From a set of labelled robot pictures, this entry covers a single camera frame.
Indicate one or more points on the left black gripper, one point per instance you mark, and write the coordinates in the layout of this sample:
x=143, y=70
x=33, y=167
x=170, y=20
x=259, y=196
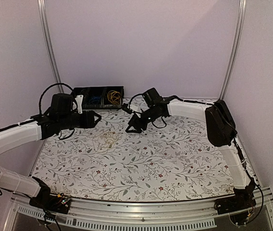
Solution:
x=88, y=122

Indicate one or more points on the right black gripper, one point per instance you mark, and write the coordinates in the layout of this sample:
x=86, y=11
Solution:
x=135, y=122

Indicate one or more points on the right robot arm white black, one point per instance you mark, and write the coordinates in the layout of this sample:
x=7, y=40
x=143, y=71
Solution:
x=221, y=131

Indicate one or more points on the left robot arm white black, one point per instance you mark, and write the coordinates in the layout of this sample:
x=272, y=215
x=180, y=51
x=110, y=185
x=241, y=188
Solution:
x=65, y=112

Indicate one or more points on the black compartment storage bin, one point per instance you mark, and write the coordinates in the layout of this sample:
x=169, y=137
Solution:
x=106, y=97

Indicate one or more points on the floral patterned table mat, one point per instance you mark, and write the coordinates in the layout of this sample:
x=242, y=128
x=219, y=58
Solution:
x=171, y=160

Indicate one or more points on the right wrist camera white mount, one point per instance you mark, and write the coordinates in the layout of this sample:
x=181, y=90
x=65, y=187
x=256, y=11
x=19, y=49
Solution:
x=130, y=108

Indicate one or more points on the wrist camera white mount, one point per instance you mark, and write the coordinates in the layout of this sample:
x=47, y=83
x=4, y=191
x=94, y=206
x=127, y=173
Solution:
x=130, y=108
x=77, y=105

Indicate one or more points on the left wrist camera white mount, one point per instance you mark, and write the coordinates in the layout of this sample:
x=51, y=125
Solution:
x=77, y=105

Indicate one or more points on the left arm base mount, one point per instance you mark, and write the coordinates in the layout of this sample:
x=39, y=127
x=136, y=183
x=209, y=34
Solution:
x=59, y=203

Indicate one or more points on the aluminium front rail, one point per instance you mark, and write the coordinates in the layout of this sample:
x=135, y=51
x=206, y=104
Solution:
x=94, y=215

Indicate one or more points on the left aluminium corner post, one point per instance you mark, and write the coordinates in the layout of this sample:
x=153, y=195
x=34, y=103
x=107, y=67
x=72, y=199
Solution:
x=47, y=38

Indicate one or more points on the aluminium corner post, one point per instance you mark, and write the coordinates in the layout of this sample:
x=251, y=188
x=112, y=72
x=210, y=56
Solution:
x=235, y=47
x=47, y=38

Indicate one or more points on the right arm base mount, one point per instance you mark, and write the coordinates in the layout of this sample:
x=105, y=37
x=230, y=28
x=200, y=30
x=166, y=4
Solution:
x=242, y=204

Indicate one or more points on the right aluminium corner post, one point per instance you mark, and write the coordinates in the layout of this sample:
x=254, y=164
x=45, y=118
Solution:
x=235, y=47

